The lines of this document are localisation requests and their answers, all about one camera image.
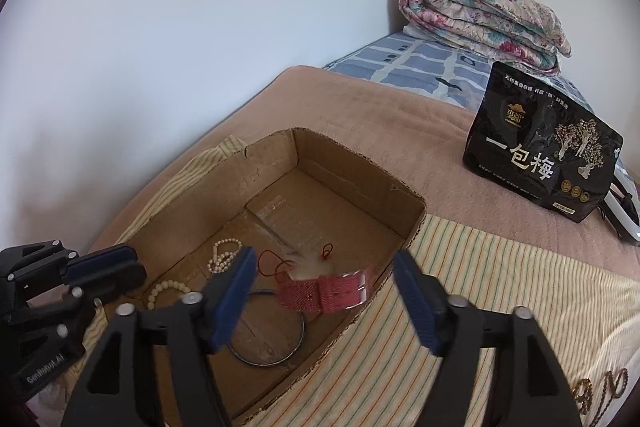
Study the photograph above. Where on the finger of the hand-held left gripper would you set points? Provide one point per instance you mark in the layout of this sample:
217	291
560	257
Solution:
120	282
100	259

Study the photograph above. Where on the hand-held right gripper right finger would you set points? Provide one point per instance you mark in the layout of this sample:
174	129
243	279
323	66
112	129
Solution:
417	302

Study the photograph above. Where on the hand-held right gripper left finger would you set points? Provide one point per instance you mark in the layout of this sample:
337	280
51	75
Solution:
232	297

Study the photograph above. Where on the metal bangle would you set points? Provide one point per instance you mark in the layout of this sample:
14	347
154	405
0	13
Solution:
299	342

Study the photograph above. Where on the cardboard box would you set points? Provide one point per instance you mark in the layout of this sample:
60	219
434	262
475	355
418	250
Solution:
320	187

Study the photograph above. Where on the yellow striped cloth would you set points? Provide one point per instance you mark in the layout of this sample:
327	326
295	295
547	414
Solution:
390	382

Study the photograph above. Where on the black snack bag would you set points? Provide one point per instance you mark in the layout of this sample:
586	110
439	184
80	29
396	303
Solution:
540	147

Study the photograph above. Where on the blue checked bedsheet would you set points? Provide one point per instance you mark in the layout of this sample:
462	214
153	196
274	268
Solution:
415	67

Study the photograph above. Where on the folded floral quilt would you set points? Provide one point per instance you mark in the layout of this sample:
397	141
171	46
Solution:
480	17

